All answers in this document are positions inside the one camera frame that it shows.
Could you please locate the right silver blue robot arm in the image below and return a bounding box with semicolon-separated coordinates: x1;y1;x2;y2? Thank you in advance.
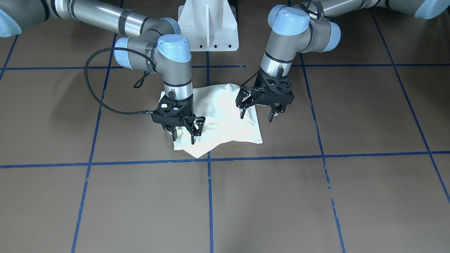
1;0;205;143

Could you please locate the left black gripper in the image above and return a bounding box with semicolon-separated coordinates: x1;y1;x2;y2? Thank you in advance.
235;70;295;122

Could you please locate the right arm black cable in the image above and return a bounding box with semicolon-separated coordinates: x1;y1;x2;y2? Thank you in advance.
84;47;157;116

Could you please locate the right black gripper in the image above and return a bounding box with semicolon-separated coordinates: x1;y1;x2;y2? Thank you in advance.
152;96;206;145

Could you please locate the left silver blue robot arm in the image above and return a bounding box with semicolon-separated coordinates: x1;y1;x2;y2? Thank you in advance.
235;0;449;122

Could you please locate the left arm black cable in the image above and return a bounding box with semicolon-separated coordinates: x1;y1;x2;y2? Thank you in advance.
294;0;326;20

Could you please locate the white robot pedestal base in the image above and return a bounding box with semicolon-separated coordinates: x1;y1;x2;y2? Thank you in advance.
178;0;239;52

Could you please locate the cream long-sleeve cat shirt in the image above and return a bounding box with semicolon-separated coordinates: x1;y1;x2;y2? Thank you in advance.
173;83;263;158

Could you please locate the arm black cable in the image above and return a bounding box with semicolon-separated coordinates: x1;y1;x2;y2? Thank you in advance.
294;0;326;20
84;47;157;116

